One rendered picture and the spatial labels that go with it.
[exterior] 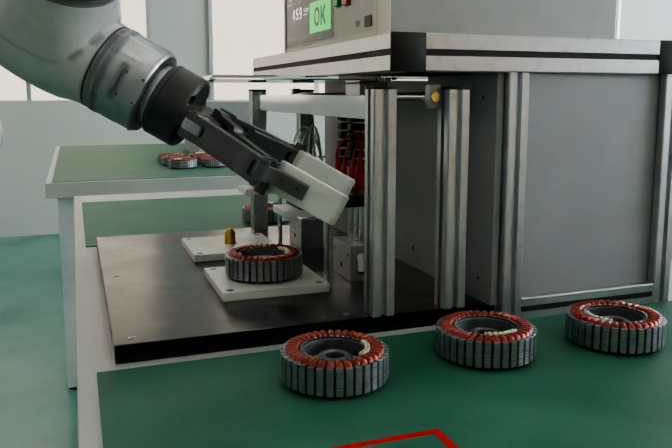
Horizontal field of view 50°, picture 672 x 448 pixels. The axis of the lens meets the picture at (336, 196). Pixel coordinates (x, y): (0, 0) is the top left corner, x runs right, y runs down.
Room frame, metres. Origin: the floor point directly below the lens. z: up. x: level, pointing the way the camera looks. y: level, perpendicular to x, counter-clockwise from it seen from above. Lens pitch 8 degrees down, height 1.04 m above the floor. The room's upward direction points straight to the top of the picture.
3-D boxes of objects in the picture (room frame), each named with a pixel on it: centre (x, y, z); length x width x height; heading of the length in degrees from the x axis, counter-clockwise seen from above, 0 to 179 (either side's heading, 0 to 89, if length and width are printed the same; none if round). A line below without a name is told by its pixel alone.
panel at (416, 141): (1.22, -0.09, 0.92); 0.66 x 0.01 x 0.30; 20
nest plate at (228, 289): (1.02, 0.10, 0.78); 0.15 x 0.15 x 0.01; 20
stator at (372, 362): (0.71, 0.00, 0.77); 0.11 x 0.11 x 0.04
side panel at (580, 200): (0.96, -0.34, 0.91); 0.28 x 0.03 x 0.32; 110
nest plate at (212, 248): (1.24, 0.19, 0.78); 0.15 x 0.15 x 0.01; 20
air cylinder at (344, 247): (1.07, -0.03, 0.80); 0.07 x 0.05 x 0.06; 20
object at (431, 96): (1.19, -0.02, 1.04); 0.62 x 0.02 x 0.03; 20
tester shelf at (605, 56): (1.24, -0.15, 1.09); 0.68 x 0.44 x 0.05; 20
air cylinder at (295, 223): (1.29, 0.05, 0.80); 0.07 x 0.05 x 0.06; 20
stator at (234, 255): (1.02, 0.10, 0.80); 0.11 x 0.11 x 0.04
